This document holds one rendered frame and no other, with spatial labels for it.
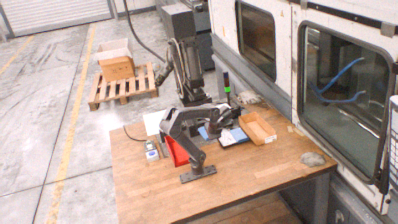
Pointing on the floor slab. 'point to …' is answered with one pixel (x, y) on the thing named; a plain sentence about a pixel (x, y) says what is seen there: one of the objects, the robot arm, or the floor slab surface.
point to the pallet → (98, 91)
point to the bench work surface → (199, 212)
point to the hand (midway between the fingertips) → (211, 137)
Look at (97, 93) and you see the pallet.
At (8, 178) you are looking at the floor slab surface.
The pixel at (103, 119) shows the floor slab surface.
